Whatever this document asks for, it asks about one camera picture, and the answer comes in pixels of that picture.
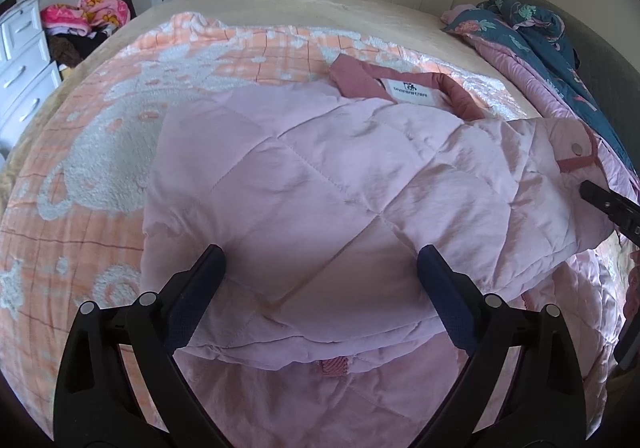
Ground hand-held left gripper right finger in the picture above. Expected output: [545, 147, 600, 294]
[416, 244, 586, 448]

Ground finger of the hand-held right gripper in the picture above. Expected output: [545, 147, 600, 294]
[579, 180, 640, 247]
[614, 310, 640, 371]

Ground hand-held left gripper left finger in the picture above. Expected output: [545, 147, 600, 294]
[52, 244, 227, 448]

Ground pink quilted jacket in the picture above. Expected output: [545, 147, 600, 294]
[140, 53, 626, 448]

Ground dark chair with clothes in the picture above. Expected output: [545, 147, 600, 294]
[47, 0, 138, 70]

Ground grey padded headboard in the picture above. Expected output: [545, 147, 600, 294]
[492, 0, 640, 129]

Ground orange checked blanket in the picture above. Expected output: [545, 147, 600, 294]
[0, 10, 640, 434]

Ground blue floral quilt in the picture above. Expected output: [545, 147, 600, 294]
[440, 0, 640, 239]

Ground white drawer chest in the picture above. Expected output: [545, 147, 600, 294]
[0, 0, 63, 154]

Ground bed with beige sheet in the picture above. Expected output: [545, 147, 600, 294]
[0, 0, 546, 189]

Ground pink cartoon blanket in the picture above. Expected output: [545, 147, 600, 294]
[40, 0, 133, 36]

